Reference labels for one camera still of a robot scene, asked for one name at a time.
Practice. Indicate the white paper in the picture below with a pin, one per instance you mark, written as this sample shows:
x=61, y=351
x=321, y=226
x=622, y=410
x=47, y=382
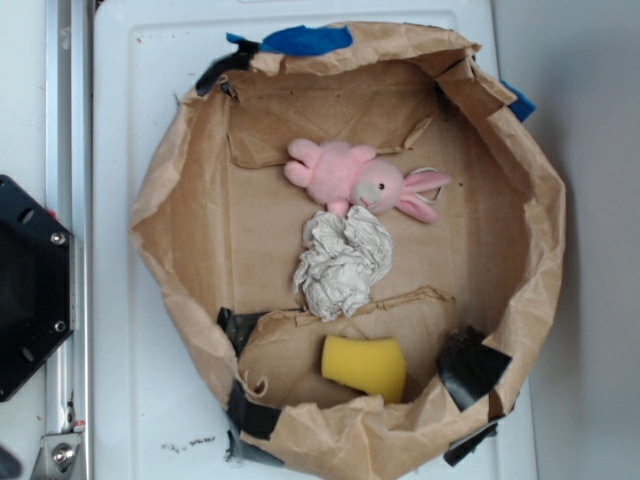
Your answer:
x=343, y=259

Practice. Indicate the brown paper bag tray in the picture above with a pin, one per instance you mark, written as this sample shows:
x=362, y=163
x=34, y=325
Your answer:
x=220, y=228

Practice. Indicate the pink plush bunny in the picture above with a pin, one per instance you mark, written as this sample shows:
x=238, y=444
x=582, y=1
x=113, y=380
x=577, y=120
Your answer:
x=340, y=176

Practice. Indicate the yellow sponge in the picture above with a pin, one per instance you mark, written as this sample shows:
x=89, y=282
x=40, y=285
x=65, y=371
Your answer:
x=372, y=366

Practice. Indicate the black tape piece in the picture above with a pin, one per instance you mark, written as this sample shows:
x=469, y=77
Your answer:
x=468, y=368

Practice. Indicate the blue tape strip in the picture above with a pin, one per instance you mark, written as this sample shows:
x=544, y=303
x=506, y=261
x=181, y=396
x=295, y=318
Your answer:
x=303, y=41

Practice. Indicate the white plastic board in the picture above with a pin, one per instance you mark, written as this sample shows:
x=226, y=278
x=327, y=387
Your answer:
x=153, y=417

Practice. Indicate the blue tape piece right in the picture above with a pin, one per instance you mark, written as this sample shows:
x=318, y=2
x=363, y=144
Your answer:
x=522, y=107

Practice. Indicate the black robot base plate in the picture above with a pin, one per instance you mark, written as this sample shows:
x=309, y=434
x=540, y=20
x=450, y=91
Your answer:
x=35, y=286

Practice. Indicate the aluminium frame rail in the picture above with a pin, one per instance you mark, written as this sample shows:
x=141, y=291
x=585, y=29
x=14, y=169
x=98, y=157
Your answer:
x=69, y=392

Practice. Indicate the metal corner bracket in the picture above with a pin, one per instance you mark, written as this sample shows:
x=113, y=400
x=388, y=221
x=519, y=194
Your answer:
x=57, y=456

